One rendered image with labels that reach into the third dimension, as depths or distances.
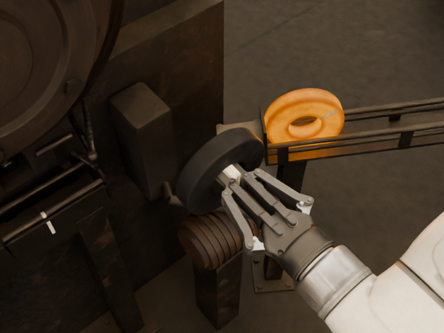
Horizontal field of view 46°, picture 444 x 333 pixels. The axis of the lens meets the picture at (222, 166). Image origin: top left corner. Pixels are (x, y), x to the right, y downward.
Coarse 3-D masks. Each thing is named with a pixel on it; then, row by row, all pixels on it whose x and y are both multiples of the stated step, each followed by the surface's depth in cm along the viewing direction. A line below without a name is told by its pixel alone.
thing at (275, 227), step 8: (232, 184) 75; (240, 192) 75; (240, 200) 74; (248, 200) 74; (248, 208) 74; (256, 208) 73; (256, 216) 73; (264, 216) 72; (256, 224) 74; (272, 224) 71; (280, 232) 70
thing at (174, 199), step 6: (162, 186) 105; (168, 186) 104; (168, 192) 103; (168, 198) 103; (174, 198) 103; (174, 204) 103; (180, 204) 104; (216, 210) 106; (222, 210) 106; (240, 210) 106; (246, 216) 106
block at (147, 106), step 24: (120, 96) 93; (144, 96) 93; (120, 120) 93; (144, 120) 90; (168, 120) 93; (120, 144) 101; (144, 144) 92; (168, 144) 97; (144, 168) 98; (168, 168) 103; (144, 192) 107
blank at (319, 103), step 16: (288, 96) 97; (304, 96) 95; (320, 96) 96; (272, 112) 98; (288, 112) 97; (304, 112) 97; (320, 112) 98; (336, 112) 98; (272, 128) 100; (288, 128) 101; (304, 128) 105; (320, 128) 102; (336, 128) 102
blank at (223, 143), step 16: (240, 128) 77; (208, 144) 73; (224, 144) 73; (240, 144) 74; (256, 144) 77; (192, 160) 73; (208, 160) 73; (224, 160) 74; (240, 160) 78; (256, 160) 81; (192, 176) 73; (208, 176) 74; (176, 192) 77; (192, 192) 74; (208, 192) 78; (192, 208) 78; (208, 208) 82
